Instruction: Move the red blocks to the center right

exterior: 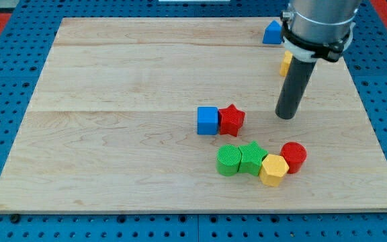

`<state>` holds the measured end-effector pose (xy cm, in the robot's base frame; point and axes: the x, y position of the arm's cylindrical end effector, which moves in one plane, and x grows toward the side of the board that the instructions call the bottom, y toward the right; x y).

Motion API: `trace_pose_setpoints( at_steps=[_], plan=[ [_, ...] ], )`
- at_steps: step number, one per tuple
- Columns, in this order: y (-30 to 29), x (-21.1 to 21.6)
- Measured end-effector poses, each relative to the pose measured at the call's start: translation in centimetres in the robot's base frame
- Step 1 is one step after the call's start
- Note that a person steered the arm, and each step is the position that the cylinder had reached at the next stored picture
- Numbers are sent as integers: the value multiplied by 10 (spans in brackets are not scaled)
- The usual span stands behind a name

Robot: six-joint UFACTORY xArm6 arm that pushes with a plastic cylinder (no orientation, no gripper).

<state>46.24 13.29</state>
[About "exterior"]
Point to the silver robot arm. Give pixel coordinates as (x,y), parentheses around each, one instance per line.
(318,29)

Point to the blue cube block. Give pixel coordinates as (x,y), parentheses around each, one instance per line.
(207,120)

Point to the red star block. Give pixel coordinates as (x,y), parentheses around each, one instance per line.
(230,120)

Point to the green cylinder block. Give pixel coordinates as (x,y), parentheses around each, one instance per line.
(228,159)

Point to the wooden board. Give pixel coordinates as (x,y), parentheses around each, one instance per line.
(111,127)

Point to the green star block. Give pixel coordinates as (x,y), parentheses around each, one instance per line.
(252,156)

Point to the yellow hexagon block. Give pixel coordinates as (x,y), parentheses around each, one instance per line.
(273,170)

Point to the red cylinder block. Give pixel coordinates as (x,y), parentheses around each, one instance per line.
(295,155)

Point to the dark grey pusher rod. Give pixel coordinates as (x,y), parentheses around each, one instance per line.
(293,89)

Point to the blue triangle block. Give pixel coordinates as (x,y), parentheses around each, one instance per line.
(272,33)

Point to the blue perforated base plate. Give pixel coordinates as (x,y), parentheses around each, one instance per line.
(24,45)

